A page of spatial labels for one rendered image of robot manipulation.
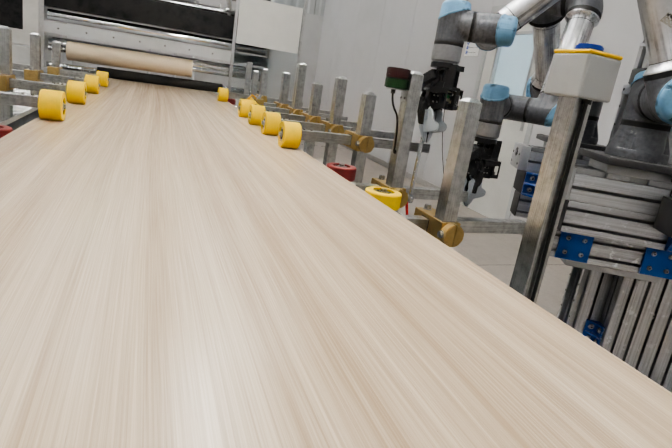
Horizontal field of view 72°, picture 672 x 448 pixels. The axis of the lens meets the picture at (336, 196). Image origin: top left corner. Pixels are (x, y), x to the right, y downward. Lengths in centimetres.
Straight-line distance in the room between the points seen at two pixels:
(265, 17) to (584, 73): 308
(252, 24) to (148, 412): 343
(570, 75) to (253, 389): 64
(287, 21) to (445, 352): 341
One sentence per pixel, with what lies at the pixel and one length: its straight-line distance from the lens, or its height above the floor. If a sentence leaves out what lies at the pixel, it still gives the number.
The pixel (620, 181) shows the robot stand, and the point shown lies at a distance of 145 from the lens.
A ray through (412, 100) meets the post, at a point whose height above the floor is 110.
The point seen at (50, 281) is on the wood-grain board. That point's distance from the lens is 51.
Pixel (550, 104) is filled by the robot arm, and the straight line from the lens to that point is 147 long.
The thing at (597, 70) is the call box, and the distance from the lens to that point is 81.
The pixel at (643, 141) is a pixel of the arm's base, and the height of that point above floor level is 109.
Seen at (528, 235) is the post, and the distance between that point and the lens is 85.
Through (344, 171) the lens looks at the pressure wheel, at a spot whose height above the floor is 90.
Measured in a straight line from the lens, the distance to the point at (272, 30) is 369.
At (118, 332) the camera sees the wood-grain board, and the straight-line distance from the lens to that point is 42.
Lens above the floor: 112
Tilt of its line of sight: 14 degrees down
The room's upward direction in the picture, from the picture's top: 9 degrees clockwise
